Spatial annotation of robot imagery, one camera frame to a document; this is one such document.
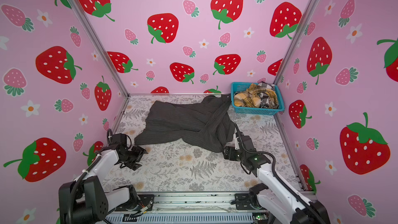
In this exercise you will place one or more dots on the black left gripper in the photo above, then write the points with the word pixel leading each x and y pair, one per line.
pixel 140 152

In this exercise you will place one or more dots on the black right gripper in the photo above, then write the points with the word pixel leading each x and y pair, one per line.
pixel 230 150

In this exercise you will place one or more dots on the dark grey pinstriped shirt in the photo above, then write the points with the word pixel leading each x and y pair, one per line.
pixel 206 124

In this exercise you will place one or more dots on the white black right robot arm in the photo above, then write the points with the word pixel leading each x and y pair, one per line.
pixel 279 189

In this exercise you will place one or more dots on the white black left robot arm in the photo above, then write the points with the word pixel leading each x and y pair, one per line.
pixel 93 180

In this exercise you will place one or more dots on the yellow plaid shirt in basket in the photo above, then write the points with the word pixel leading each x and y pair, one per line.
pixel 248 98

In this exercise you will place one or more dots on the grey white shirt in basket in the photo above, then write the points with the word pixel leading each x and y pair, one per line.
pixel 268 96

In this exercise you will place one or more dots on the teal plastic basket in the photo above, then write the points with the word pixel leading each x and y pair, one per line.
pixel 238 87

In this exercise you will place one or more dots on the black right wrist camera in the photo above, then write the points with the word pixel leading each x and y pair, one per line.
pixel 245 142

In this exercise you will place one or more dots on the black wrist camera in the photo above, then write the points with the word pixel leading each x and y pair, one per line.
pixel 245 142
pixel 120 138

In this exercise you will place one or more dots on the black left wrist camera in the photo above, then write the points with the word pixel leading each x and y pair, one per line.
pixel 120 138

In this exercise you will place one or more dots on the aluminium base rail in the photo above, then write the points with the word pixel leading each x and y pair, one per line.
pixel 207 201

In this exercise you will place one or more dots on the aluminium right corner post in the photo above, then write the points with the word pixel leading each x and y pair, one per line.
pixel 306 17

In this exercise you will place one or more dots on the aluminium corner post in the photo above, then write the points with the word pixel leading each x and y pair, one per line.
pixel 96 42
pixel 306 17

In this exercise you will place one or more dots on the aluminium left corner post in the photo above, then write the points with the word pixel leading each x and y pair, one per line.
pixel 96 42

